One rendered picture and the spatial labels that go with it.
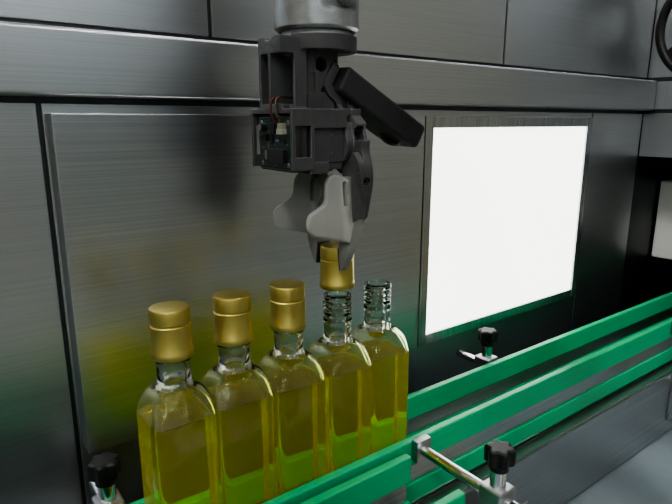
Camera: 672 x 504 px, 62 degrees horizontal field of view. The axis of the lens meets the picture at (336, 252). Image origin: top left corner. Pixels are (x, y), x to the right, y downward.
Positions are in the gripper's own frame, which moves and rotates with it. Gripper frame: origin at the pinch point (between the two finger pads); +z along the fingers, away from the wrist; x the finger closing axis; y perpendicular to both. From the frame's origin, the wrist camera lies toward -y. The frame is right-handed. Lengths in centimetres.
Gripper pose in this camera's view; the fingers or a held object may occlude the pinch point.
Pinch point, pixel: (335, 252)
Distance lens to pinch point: 55.8
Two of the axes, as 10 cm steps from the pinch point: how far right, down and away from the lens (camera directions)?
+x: 6.0, 1.8, -7.8
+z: 0.0, 9.7, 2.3
